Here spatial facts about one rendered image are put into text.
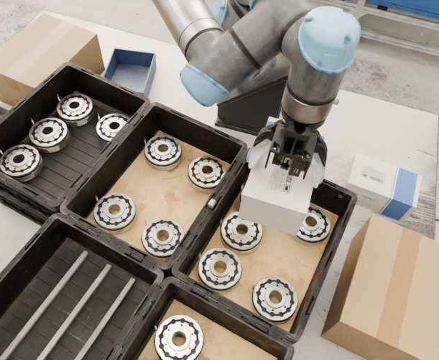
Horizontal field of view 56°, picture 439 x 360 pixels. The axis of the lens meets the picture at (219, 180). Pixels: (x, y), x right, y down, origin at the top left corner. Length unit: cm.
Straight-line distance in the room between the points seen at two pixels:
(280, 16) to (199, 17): 14
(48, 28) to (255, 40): 105
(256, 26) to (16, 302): 78
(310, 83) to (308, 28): 7
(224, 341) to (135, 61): 105
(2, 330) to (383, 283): 86
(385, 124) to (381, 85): 126
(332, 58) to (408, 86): 236
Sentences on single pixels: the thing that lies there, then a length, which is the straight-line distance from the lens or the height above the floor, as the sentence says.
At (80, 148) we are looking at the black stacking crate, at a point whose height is 83.
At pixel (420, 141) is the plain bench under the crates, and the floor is 70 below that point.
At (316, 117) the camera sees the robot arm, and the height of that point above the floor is 133.
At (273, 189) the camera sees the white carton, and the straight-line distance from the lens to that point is 76.
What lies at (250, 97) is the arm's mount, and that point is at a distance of 128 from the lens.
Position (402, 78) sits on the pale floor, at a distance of 293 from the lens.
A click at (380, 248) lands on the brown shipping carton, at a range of 110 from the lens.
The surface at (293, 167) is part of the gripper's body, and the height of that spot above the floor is 122.
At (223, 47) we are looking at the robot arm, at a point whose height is 138.
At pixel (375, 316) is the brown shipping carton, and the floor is 86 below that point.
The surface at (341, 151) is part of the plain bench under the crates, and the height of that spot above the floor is 70.
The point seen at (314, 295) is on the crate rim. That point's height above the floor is 93.
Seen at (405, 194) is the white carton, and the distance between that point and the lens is 130.
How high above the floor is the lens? 177
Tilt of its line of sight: 57 degrees down
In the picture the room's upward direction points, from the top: 6 degrees clockwise
